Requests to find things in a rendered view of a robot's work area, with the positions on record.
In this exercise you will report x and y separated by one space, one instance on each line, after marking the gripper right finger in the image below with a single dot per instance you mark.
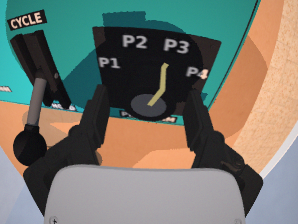
212 151

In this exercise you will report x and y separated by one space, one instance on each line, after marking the teal control panel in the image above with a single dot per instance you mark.
162 48

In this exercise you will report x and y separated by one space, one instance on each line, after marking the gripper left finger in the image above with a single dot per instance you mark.
82 139

